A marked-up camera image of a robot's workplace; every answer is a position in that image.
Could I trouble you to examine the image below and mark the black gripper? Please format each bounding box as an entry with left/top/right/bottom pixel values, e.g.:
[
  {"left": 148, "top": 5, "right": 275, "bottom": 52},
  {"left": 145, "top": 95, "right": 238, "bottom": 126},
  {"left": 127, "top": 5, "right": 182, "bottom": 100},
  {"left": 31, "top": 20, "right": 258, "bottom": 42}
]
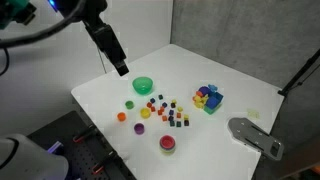
[{"left": 82, "top": 15, "right": 130, "bottom": 77}]

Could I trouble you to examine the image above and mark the red black clamp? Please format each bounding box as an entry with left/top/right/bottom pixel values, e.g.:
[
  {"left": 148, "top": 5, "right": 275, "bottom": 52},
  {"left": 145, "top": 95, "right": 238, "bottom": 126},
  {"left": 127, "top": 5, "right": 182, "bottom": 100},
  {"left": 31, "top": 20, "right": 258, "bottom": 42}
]
[
  {"left": 91, "top": 151, "right": 118, "bottom": 176},
  {"left": 72, "top": 124, "right": 98, "bottom": 145}
]

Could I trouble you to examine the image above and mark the small orange cup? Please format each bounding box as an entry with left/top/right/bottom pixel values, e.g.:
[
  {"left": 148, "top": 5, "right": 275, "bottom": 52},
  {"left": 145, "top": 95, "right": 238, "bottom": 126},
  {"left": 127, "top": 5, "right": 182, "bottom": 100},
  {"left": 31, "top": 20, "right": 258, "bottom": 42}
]
[{"left": 116, "top": 111, "right": 128, "bottom": 123}]

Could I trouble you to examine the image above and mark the teal camera mount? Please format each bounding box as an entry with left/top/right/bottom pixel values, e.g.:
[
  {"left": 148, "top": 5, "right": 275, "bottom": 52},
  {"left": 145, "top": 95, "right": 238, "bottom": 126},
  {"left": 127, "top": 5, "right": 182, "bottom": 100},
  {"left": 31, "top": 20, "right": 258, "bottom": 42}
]
[{"left": 0, "top": 0, "right": 38, "bottom": 30}]

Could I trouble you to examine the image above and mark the yellow toy block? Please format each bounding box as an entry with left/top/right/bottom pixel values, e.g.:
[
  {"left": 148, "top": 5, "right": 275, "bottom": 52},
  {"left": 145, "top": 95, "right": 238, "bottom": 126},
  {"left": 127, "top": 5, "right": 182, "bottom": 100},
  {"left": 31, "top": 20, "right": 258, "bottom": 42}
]
[{"left": 192, "top": 94, "right": 210, "bottom": 110}]

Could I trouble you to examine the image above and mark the black thick cable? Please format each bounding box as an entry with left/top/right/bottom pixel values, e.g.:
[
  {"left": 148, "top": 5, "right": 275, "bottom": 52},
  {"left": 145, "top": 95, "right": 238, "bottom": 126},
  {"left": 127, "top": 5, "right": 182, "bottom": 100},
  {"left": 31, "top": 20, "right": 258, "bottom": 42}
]
[{"left": 0, "top": 0, "right": 88, "bottom": 50}]

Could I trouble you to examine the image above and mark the small yellow cup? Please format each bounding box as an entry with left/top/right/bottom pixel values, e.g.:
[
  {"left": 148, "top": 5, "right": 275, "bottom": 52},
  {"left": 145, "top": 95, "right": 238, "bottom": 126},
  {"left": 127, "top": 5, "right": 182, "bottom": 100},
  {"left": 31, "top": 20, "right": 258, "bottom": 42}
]
[{"left": 139, "top": 107, "right": 152, "bottom": 120}]

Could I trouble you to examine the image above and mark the pale yellow tape piece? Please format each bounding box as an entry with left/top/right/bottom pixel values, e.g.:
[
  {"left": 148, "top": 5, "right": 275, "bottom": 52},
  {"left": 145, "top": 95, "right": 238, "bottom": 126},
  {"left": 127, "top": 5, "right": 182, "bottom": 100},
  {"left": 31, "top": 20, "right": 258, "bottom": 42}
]
[{"left": 247, "top": 108, "right": 261, "bottom": 120}]

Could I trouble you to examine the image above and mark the black pegboard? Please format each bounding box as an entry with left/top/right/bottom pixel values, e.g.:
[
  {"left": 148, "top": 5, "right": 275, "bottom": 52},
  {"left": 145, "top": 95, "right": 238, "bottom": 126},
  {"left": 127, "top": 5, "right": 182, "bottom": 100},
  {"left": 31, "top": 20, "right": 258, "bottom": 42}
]
[{"left": 27, "top": 110, "right": 138, "bottom": 180}]

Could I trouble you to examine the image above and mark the purple toy block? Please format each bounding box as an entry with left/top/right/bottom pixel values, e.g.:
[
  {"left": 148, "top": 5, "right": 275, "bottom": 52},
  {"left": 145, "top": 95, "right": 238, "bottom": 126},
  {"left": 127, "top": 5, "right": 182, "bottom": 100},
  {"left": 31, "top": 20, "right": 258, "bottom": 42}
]
[{"left": 197, "top": 85, "right": 212, "bottom": 98}]

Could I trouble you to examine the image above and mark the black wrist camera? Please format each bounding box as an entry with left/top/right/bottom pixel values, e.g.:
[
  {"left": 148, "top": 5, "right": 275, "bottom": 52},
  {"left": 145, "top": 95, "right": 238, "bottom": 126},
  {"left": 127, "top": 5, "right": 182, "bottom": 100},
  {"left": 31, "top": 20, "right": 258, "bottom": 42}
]
[{"left": 14, "top": 2, "right": 38, "bottom": 25}]

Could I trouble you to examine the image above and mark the small purple cup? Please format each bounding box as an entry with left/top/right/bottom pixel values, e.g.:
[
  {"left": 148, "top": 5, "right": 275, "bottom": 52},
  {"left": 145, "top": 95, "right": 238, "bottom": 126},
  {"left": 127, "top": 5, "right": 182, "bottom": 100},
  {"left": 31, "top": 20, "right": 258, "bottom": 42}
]
[{"left": 133, "top": 122, "right": 146, "bottom": 136}]

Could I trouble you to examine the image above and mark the light blue toy piece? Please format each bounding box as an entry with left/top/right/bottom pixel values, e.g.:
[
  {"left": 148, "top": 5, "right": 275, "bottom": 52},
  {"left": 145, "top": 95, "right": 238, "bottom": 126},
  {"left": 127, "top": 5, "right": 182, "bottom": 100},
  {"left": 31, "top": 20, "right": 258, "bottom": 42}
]
[{"left": 207, "top": 83, "right": 219, "bottom": 93}]

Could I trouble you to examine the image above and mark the blue toy block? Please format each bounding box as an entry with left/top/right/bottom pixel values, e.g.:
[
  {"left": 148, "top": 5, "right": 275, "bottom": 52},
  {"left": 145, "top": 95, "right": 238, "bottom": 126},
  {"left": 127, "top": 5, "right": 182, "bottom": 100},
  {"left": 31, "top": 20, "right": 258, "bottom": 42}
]
[{"left": 205, "top": 91, "right": 225, "bottom": 110}]

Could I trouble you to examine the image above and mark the green toy block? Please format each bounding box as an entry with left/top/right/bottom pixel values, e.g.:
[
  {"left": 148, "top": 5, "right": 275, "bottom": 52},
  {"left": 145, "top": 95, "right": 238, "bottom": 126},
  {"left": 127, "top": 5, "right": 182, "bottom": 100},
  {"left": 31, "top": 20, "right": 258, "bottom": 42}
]
[{"left": 203, "top": 104, "right": 222, "bottom": 116}]

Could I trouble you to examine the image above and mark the grey metal plate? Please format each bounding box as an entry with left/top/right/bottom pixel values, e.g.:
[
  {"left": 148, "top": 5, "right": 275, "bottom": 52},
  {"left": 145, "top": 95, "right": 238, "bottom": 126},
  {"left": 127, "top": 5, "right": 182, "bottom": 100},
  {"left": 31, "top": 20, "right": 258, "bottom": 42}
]
[{"left": 227, "top": 117, "right": 285, "bottom": 162}]

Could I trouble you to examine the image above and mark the large green bowl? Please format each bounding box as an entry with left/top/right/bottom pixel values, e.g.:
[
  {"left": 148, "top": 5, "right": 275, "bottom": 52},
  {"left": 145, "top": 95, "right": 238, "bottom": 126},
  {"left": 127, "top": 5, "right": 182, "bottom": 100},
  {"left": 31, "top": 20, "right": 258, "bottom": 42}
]
[{"left": 131, "top": 76, "right": 155, "bottom": 96}]

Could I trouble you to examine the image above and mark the pink stacking cup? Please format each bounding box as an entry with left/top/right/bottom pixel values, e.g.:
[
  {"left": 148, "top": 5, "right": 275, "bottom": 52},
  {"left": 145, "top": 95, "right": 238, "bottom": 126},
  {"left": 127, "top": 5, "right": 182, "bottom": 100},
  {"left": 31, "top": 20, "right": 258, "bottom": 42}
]
[{"left": 159, "top": 134, "right": 176, "bottom": 150}]

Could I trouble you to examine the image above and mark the black tripod pole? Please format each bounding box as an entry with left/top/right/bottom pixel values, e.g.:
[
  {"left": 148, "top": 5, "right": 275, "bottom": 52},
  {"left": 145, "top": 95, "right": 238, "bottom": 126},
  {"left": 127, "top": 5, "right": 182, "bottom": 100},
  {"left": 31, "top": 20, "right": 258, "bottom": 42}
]
[{"left": 277, "top": 47, "right": 320, "bottom": 98}]

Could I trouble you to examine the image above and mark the small lilac device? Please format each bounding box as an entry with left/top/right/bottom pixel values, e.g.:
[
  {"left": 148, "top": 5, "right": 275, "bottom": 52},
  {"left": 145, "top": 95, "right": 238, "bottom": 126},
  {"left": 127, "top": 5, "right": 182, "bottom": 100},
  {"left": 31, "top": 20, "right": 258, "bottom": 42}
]
[{"left": 46, "top": 140, "right": 65, "bottom": 155}]

